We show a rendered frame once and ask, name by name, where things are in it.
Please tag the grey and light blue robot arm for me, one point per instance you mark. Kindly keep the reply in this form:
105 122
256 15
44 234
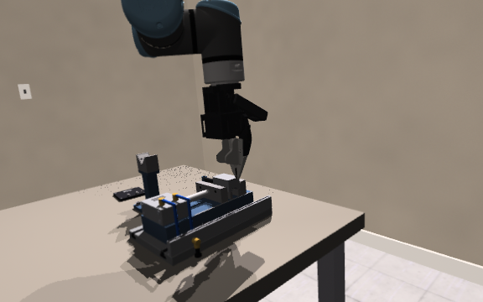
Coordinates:
213 30

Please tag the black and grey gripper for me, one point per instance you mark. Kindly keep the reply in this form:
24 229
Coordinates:
220 125

